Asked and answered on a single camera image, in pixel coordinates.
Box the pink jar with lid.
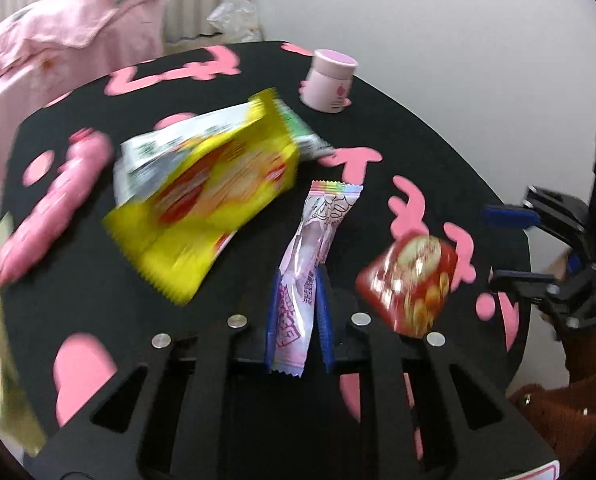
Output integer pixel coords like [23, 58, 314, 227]
[299, 49, 357, 114]

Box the red cookie packet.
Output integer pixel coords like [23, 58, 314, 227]
[355, 233, 457, 338]

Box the yellow nabati wafer wrapper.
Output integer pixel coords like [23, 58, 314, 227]
[104, 89, 299, 304]

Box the green white milk carton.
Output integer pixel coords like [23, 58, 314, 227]
[113, 98, 337, 208]

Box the pink striped candy wrapper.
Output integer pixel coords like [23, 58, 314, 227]
[264, 181, 363, 376]

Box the white plastic bag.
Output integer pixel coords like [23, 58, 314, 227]
[207, 0, 263, 44]

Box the pink floral duvet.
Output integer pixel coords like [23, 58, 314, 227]
[0, 0, 174, 106]

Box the bed with pink sheet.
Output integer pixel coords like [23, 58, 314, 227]
[0, 0, 167, 195]

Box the black pink tablecloth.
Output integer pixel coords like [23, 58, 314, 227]
[1, 42, 529, 434]

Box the pink caterpillar toy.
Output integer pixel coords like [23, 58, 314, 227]
[0, 128, 114, 286]

